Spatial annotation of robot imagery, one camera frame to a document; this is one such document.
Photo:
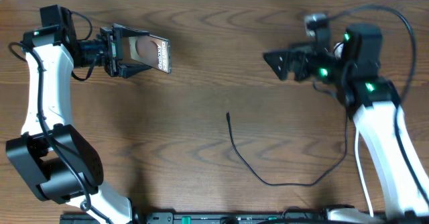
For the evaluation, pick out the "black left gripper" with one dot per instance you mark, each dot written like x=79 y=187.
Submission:
x=113 y=42

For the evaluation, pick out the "black mounting rail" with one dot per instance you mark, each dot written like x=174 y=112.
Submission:
x=290 y=216

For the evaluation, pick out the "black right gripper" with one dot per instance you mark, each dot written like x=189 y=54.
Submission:
x=301 y=53

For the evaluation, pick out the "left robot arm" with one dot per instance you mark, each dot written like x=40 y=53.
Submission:
x=52 y=158

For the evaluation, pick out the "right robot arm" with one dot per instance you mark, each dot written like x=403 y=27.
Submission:
x=374 y=106

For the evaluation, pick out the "white USB charger plug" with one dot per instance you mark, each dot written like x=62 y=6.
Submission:
x=337 y=50

